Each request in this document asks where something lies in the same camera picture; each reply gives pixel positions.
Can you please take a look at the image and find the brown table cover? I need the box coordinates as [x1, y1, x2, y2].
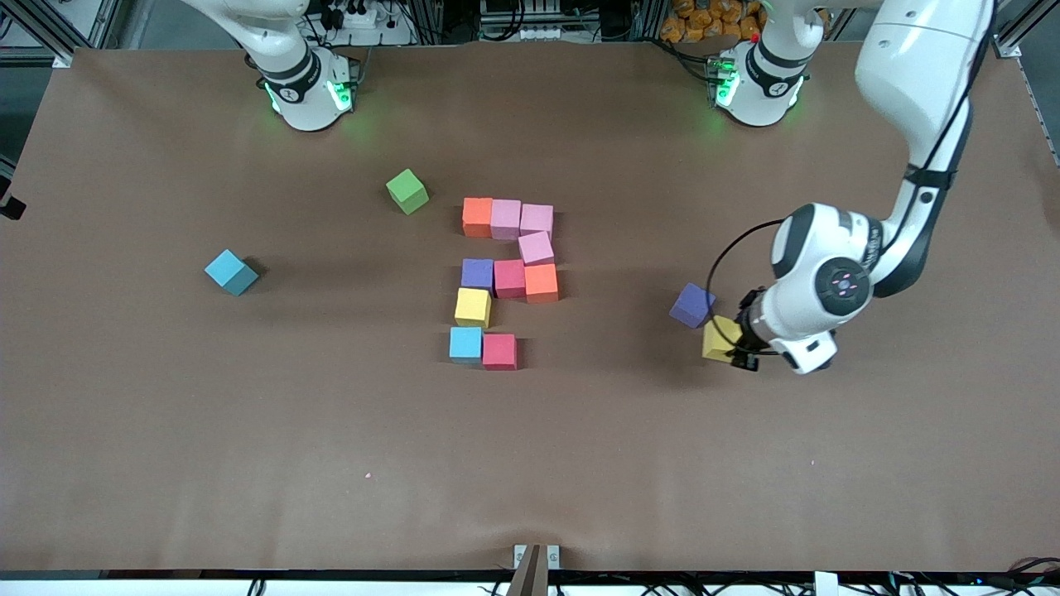
[0, 40, 1060, 574]

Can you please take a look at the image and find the white power strip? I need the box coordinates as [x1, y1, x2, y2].
[321, 4, 382, 30]

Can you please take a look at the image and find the aluminium frame rail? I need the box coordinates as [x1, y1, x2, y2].
[0, 0, 125, 69]
[994, 0, 1060, 59]

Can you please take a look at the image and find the orange foam block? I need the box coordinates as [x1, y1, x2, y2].
[525, 263, 560, 305]
[462, 197, 494, 238]

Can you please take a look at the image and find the blue foam block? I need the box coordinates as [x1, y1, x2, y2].
[205, 249, 259, 296]
[449, 326, 484, 364]

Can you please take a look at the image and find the black left camera cable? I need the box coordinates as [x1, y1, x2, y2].
[706, 219, 788, 358]

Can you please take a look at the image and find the yellow foam block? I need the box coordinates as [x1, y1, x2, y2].
[702, 315, 744, 363]
[454, 287, 493, 329]

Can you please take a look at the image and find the bag of orange items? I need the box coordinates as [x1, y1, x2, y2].
[661, 0, 767, 44]

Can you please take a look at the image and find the white electrical box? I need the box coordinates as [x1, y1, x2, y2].
[480, 0, 581, 42]

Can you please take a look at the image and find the green foam block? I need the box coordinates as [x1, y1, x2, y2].
[386, 168, 431, 216]

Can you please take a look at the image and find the red foam block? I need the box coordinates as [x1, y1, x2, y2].
[494, 259, 528, 300]
[482, 334, 518, 371]

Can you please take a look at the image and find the metal table edge bracket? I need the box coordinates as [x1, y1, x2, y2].
[507, 543, 561, 596]

